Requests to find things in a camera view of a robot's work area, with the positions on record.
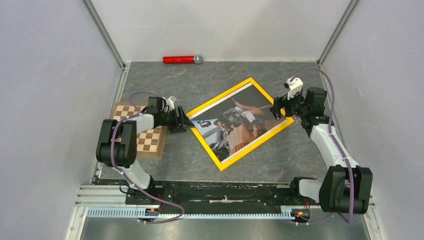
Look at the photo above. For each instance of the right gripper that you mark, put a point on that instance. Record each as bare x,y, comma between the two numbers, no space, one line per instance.
276,109

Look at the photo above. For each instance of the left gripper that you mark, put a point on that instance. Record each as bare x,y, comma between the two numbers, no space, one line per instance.
176,124

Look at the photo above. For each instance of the printed photo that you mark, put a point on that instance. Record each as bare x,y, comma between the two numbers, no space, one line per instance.
238,126

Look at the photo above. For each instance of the yellow wooden picture frame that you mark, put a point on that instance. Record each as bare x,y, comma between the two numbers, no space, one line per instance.
225,164

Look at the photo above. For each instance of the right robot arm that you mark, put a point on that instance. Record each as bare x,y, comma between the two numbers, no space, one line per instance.
346,187

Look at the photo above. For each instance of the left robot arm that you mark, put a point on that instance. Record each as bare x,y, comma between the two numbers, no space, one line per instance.
117,141

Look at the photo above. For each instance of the wooden chessboard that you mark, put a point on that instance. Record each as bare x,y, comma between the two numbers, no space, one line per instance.
150,143

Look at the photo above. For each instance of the red glitter microphone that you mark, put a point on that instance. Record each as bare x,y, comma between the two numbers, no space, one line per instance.
186,59

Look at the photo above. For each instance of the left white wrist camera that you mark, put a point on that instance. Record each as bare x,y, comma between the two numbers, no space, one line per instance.
170,104

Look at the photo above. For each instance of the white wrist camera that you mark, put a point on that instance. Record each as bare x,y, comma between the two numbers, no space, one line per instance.
170,104
294,86

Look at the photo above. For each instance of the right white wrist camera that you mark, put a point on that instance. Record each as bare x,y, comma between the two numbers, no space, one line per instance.
294,86

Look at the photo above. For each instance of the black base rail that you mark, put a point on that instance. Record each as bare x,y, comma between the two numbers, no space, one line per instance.
182,192

